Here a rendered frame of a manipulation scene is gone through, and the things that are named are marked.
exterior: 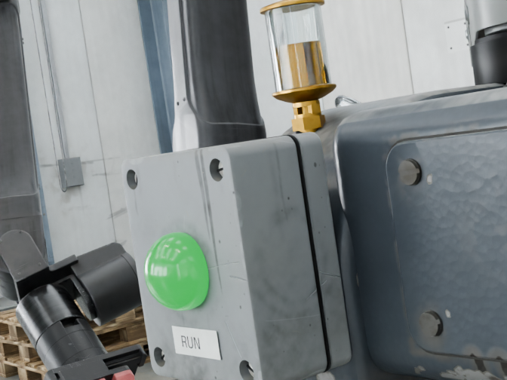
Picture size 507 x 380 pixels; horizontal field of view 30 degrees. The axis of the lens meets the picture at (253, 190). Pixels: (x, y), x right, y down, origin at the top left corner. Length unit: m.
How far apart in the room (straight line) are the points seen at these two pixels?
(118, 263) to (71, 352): 0.11
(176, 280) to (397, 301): 0.08
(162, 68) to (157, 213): 8.97
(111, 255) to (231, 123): 0.34
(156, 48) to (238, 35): 8.65
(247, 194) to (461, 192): 0.07
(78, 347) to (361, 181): 0.60
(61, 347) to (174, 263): 0.59
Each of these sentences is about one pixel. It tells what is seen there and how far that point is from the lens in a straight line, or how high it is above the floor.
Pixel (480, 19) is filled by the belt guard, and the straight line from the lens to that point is 0.46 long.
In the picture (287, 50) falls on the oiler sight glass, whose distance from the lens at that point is 0.41.
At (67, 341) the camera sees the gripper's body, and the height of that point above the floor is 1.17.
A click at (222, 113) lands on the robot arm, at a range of 0.69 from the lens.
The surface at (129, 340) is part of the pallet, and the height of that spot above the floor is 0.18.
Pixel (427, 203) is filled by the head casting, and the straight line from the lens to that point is 0.33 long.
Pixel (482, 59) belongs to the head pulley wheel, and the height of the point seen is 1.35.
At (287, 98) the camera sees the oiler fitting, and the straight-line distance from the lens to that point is 0.41.
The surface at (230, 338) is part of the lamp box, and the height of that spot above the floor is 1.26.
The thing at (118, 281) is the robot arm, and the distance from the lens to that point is 0.96.
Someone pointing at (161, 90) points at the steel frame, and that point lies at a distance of 9.33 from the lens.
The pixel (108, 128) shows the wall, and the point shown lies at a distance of 9.03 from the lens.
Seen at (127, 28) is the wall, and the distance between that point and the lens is 9.30.
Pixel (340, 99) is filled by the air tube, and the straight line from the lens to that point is 0.50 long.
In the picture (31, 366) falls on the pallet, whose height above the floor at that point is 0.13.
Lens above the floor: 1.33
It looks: 3 degrees down
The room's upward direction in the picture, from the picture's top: 8 degrees counter-clockwise
